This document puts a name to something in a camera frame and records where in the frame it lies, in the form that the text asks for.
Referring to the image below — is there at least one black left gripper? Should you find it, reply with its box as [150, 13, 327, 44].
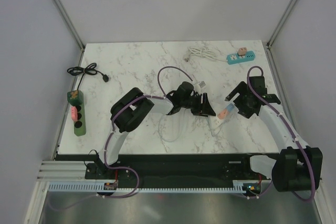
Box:
[181, 93, 216, 118]

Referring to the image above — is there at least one white power strip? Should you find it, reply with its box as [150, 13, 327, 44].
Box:
[208, 116, 224, 130]

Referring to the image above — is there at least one orange pink plug adapter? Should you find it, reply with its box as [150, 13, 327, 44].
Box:
[217, 109, 229, 120]

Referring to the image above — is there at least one light blue plug adapter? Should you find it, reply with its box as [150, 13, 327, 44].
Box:
[226, 103, 235, 113]

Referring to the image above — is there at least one teal power strip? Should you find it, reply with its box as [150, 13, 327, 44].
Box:
[226, 51, 256, 65]

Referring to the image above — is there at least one beige brown plug adapter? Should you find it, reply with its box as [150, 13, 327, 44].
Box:
[237, 47, 247, 56]

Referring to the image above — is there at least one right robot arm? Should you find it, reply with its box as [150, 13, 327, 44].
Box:
[225, 76, 323, 192]

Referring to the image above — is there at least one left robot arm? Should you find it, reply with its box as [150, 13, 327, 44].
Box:
[97, 81, 216, 178]

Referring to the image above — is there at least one pink plug in green strip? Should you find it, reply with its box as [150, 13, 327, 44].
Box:
[70, 106, 78, 122]

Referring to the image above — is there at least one green power strip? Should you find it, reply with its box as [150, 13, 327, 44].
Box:
[67, 90, 86, 136]

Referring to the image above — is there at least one light blue thin cable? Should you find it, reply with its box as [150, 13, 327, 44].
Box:
[157, 108, 226, 143]

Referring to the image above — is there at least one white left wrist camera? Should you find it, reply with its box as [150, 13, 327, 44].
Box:
[194, 81, 206, 92]

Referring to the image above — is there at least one white coiled power cord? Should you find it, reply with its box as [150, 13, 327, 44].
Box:
[184, 46, 228, 62]

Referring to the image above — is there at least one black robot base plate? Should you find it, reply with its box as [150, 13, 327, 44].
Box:
[85, 154, 266, 188]

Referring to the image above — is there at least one white slotted cable duct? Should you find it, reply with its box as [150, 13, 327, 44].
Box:
[48, 180, 261, 194]

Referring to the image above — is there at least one black power cord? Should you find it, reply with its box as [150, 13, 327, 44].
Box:
[67, 62, 110, 91]

